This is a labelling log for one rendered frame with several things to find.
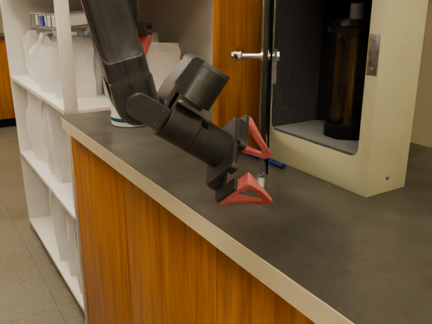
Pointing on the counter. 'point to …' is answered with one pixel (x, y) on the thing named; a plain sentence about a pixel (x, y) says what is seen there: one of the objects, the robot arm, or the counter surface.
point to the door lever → (246, 54)
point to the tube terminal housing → (371, 110)
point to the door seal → (270, 84)
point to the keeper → (373, 54)
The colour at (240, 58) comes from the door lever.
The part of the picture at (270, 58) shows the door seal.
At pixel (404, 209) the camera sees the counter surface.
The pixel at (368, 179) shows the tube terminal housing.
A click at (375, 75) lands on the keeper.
